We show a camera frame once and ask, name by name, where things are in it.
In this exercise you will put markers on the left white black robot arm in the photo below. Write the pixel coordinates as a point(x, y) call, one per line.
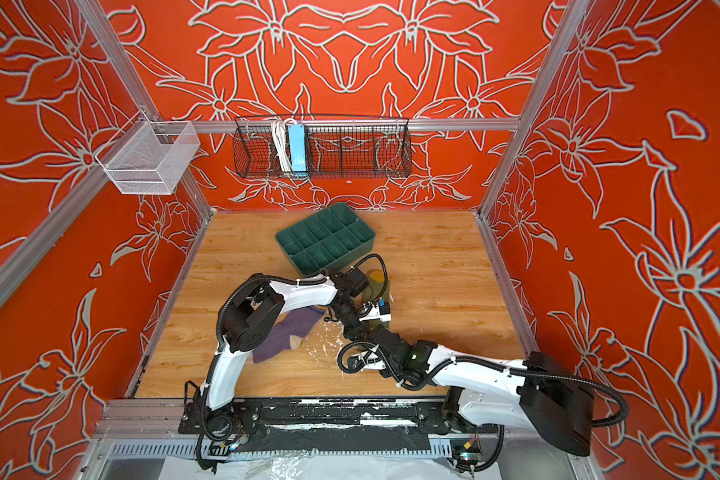
point(246, 320)

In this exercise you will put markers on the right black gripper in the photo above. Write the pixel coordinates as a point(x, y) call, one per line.
point(386, 374)

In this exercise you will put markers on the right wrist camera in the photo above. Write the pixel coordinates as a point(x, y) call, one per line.
point(366, 360)

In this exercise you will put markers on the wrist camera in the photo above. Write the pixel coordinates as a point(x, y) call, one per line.
point(380, 312)
point(366, 360)

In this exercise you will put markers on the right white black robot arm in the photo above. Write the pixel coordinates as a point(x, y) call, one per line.
point(534, 394)

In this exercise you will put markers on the clear acrylic box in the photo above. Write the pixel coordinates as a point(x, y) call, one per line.
point(150, 158)

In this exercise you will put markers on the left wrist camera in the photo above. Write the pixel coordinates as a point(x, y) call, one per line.
point(380, 312)

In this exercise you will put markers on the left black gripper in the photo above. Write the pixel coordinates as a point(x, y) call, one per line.
point(356, 332)

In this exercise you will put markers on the black wire basket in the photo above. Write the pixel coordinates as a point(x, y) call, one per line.
point(337, 147)

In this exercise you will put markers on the green striped sock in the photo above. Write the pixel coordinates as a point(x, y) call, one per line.
point(378, 285)

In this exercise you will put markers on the green compartment tray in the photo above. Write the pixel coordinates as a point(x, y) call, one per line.
point(333, 239)

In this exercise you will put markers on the purple striped sock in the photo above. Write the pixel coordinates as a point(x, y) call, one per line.
point(288, 333)

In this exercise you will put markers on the light blue box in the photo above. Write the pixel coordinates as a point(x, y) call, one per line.
point(297, 143)

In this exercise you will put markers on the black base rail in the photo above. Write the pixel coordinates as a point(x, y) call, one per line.
point(340, 425)

